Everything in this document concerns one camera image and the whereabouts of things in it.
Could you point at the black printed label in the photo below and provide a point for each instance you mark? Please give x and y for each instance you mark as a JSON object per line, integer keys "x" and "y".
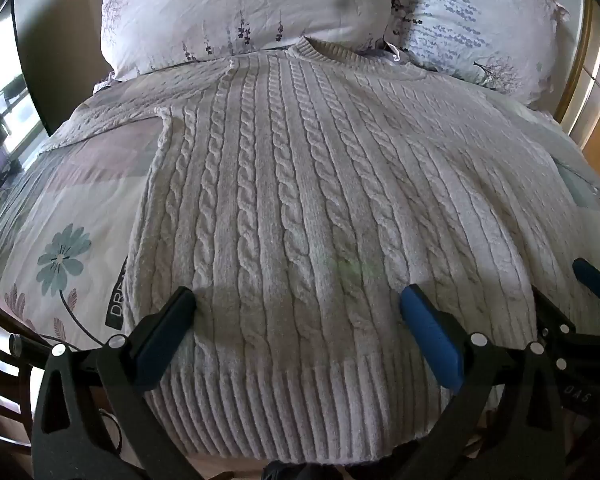
{"x": 116, "y": 300}

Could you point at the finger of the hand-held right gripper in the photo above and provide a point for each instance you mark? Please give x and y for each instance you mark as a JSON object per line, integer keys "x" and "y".
{"x": 594, "y": 278}
{"x": 551, "y": 312}

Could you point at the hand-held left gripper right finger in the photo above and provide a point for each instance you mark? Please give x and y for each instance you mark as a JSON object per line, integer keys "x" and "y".
{"x": 430, "y": 335}

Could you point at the dark wooden chair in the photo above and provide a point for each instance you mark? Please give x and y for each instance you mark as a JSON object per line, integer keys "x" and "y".
{"x": 2, "y": 355}

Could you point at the floral bed sheet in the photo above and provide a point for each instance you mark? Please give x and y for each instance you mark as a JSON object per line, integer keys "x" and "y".
{"x": 55, "y": 210}

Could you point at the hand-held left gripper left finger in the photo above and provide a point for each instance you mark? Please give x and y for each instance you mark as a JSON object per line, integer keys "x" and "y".
{"x": 156, "y": 352}

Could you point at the wooden headboard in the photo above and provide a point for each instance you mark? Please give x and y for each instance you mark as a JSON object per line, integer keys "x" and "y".
{"x": 592, "y": 90}

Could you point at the pale floral pillow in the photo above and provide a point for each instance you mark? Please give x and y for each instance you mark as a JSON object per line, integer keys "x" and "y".
{"x": 230, "y": 5}

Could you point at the white pillow with purple sprigs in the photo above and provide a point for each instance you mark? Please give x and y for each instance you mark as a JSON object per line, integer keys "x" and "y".
{"x": 470, "y": 15}

